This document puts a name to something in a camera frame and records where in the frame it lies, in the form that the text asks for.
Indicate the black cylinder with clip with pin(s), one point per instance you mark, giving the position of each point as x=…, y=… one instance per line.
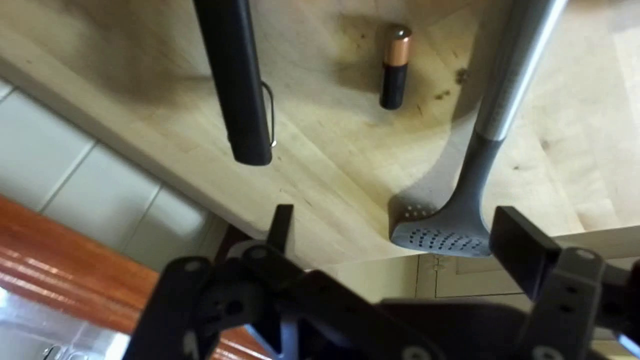
x=241, y=87

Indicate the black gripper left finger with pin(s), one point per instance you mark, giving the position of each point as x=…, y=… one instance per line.
x=221, y=307

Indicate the black copper-top battery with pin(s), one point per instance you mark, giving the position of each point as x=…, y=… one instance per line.
x=395, y=67

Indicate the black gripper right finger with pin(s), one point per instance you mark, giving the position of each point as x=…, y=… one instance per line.
x=573, y=307

